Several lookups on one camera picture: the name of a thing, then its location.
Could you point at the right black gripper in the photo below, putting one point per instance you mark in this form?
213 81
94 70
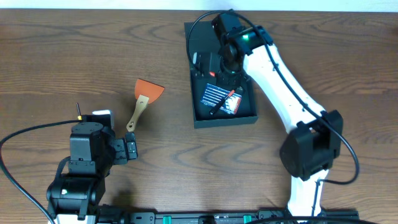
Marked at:
226 81

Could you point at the black red small hammer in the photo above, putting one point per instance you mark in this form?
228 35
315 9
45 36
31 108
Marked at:
216 108

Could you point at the black yellow screwdriver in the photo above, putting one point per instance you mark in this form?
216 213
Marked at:
79 112

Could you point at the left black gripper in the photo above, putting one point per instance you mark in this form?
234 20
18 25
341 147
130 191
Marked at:
123 149

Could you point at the orange scraper with tan handle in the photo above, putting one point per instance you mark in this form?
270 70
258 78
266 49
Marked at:
145 93

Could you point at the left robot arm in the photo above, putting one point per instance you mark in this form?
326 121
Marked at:
79 185

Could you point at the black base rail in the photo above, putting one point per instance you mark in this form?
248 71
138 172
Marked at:
217 217

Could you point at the dark green open box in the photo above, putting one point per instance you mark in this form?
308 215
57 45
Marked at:
246 114

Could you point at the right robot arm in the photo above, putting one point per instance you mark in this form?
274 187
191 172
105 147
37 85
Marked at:
314 135

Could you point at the blue precision screwdriver set case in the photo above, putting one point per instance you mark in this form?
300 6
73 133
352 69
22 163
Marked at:
213 94

